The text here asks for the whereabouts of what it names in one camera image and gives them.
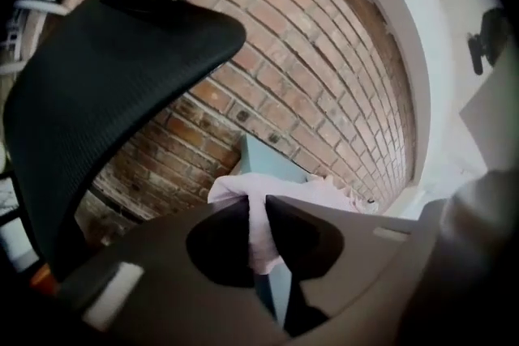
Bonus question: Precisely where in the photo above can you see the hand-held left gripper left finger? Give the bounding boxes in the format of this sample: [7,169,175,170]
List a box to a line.
[56,196,289,346]

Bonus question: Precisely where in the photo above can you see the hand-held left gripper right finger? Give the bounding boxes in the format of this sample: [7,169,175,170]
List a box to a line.
[265,194,425,337]

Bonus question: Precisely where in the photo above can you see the pink shirt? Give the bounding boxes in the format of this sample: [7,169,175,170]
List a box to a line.
[207,173,380,276]

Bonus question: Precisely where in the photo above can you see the orange-brown book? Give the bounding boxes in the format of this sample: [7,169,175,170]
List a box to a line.
[30,263,62,297]

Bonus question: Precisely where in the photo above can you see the black mesh-back office chair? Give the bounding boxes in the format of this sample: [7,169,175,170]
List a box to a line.
[2,0,248,284]

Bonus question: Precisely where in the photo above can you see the black wall-mounted device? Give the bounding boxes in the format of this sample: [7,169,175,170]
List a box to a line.
[465,7,508,76]

